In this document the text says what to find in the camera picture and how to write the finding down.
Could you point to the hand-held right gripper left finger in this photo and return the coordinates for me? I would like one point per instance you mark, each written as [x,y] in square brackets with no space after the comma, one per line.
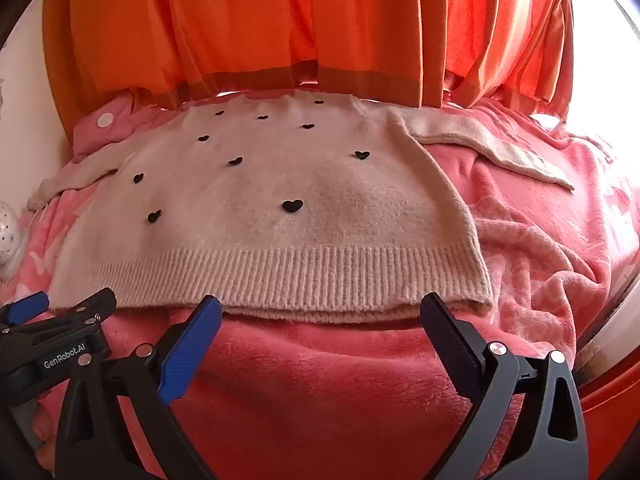
[189,347]

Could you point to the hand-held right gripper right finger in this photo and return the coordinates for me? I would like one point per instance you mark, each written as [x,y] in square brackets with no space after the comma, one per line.
[450,342]

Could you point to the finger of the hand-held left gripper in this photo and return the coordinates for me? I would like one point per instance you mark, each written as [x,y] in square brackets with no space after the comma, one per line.
[60,340]
[25,306]

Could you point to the cream sweater with black hearts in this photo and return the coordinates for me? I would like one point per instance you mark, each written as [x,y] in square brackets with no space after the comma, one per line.
[300,240]

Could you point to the white dotted round object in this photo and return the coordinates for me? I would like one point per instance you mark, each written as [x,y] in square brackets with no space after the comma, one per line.
[9,240]

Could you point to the pink fleece blanket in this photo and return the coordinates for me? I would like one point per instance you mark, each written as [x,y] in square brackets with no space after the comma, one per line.
[325,400]

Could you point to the pink pillow with white dots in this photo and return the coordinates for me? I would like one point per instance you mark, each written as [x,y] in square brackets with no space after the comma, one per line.
[107,125]

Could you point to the orange curtain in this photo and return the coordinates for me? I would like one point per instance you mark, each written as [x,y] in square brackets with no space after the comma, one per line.
[260,20]

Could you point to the orange bed frame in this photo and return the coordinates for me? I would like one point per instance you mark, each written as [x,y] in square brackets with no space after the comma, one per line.
[612,410]

